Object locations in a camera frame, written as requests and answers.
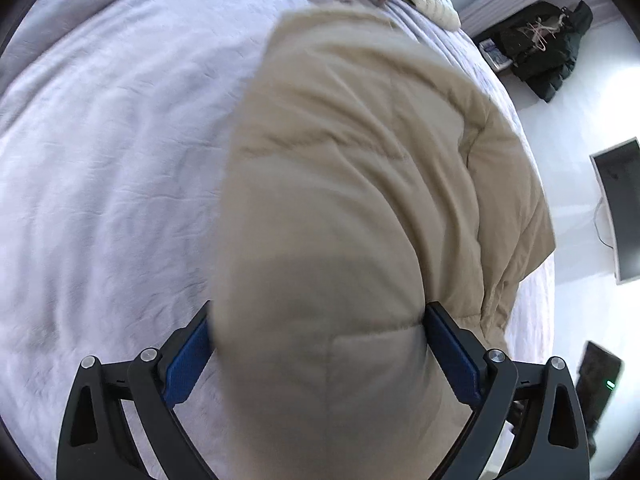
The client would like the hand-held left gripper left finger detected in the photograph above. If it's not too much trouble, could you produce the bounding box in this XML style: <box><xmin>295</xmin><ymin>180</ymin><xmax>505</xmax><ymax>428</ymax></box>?
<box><xmin>56</xmin><ymin>300</ymin><xmax>214</xmax><ymax>480</ymax></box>

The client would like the blue and white box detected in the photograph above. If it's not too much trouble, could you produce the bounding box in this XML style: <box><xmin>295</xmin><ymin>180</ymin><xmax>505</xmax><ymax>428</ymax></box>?
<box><xmin>478</xmin><ymin>39</ymin><xmax>514</xmax><ymax>72</ymax></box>

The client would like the beige puffer coat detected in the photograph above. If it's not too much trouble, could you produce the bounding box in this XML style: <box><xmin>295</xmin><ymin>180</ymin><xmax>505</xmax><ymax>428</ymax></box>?
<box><xmin>207</xmin><ymin>4</ymin><xmax>557</xmax><ymax>480</ymax></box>

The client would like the cream puffer jacket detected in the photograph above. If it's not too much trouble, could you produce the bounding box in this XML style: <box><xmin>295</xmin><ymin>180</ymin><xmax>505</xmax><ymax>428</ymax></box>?
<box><xmin>402</xmin><ymin>0</ymin><xmax>462</xmax><ymax>30</ymax></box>

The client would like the grey framed monitor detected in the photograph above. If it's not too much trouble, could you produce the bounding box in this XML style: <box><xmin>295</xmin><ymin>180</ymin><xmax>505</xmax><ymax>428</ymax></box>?
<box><xmin>589</xmin><ymin>136</ymin><xmax>640</xmax><ymax>286</ymax></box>

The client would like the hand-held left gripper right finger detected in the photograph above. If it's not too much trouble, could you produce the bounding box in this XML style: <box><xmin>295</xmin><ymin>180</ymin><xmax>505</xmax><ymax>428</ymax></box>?
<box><xmin>423</xmin><ymin>301</ymin><xmax>592</xmax><ymax>480</ymax></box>

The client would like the thin monitor cable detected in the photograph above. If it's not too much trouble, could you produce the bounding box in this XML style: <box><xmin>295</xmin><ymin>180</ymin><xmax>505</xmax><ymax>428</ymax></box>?
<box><xmin>594</xmin><ymin>199</ymin><xmax>617</xmax><ymax>250</ymax></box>

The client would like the black jacket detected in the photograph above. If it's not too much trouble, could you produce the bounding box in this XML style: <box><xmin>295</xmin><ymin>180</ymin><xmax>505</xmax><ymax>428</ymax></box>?
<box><xmin>496</xmin><ymin>0</ymin><xmax>595</xmax><ymax>104</ymax></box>

